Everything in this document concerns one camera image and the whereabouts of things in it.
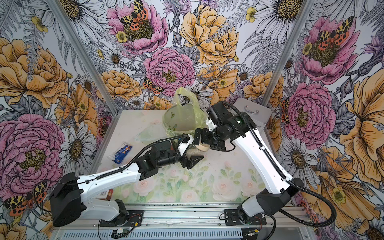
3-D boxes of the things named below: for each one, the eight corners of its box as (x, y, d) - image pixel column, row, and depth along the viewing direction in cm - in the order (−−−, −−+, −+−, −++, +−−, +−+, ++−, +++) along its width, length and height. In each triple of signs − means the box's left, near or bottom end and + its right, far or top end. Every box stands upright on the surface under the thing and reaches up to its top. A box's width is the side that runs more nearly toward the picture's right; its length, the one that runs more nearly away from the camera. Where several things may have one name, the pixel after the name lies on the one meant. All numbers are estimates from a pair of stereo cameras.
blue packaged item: (109, 159, 97) (106, 156, 94) (123, 144, 105) (121, 141, 102) (120, 164, 95) (117, 161, 92) (133, 148, 102) (131, 145, 100)
